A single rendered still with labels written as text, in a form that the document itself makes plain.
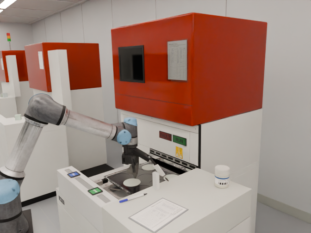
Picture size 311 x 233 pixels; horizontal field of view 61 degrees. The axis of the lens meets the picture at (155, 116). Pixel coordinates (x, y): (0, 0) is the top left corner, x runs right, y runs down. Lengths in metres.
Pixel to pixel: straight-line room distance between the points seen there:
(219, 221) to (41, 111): 0.91
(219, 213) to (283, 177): 1.89
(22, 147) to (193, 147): 0.90
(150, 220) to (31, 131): 0.69
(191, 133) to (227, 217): 0.52
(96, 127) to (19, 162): 0.39
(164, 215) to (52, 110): 0.65
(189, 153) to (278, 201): 1.75
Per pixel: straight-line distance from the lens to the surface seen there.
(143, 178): 1.62
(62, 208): 1.78
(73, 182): 1.52
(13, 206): 1.35
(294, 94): 2.83
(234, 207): 1.33
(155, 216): 1.15
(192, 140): 1.56
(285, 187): 3.10
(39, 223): 1.50
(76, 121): 1.26
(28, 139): 1.39
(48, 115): 1.24
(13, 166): 1.43
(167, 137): 1.71
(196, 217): 1.15
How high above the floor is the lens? 1.59
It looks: 12 degrees down
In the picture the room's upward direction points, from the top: 1 degrees counter-clockwise
